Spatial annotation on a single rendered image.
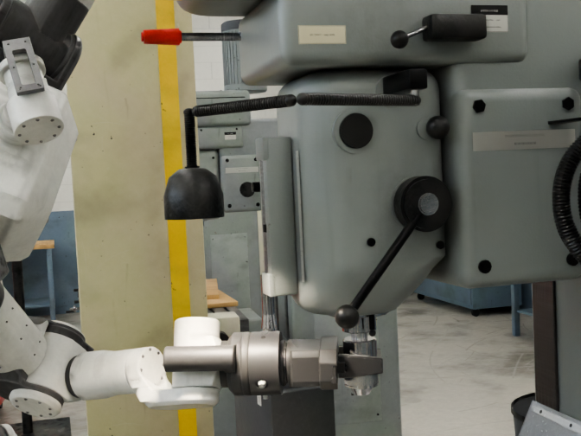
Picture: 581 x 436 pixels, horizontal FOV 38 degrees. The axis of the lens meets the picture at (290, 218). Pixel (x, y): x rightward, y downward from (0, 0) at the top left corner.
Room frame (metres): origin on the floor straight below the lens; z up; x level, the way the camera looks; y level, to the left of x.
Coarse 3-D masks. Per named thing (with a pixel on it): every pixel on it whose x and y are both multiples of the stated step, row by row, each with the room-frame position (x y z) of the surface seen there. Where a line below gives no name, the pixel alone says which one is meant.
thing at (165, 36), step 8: (144, 32) 1.16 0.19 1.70; (152, 32) 1.17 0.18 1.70; (160, 32) 1.17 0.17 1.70; (168, 32) 1.17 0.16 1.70; (176, 32) 1.17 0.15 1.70; (240, 32) 1.20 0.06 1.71; (144, 40) 1.16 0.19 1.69; (152, 40) 1.17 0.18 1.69; (160, 40) 1.17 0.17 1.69; (168, 40) 1.17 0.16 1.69; (176, 40) 1.17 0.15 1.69; (184, 40) 1.18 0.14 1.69; (192, 40) 1.19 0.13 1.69; (200, 40) 1.19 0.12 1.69; (208, 40) 1.19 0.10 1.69; (216, 40) 1.20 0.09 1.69; (224, 40) 1.20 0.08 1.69; (232, 40) 1.20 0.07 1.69; (240, 40) 1.20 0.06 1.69
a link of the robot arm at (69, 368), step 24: (48, 336) 1.25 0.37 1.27; (72, 336) 1.27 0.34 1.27; (48, 360) 1.23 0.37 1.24; (72, 360) 1.25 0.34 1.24; (96, 360) 1.22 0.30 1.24; (120, 360) 1.20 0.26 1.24; (48, 384) 1.21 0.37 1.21; (72, 384) 1.22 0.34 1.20; (96, 384) 1.21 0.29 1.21; (120, 384) 1.19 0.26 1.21
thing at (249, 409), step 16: (288, 384) 1.45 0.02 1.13; (240, 400) 1.58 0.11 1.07; (256, 400) 1.49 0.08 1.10; (272, 400) 1.42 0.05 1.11; (288, 400) 1.43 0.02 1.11; (304, 400) 1.44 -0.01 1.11; (320, 400) 1.45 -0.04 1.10; (240, 416) 1.58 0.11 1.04; (256, 416) 1.49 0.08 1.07; (272, 416) 1.42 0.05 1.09; (288, 416) 1.43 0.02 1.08; (304, 416) 1.44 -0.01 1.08; (320, 416) 1.45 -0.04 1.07; (240, 432) 1.59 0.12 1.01; (256, 432) 1.50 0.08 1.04; (272, 432) 1.42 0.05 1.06; (288, 432) 1.43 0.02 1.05; (304, 432) 1.44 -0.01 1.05; (320, 432) 1.45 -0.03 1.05
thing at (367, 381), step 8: (344, 352) 1.14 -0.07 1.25; (352, 352) 1.13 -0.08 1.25; (360, 352) 1.12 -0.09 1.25; (368, 352) 1.13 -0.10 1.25; (376, 352) 1.14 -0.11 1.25; (360, 376) 1.12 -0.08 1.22; (368, 376) 1.13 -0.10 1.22; (376, 376) 1.14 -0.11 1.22; (352, 384) 1.13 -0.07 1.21; (360, 384) 1.12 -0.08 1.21; (368, 384) 1.13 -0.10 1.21; (376, 384) 1.13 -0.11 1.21
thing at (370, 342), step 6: (342, 342) 1.15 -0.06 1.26; (348, 342) 1.13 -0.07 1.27; (354, 342) 1.13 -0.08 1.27; (360, 342) 1.12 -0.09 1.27; (366, 342) 1.13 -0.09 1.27; (372, 342) 1.13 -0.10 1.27; (348, 348) 1.13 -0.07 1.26; (354, 348) 1.13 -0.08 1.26; (360, 348) 1.12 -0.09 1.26; (366, 348) 1.12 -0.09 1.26
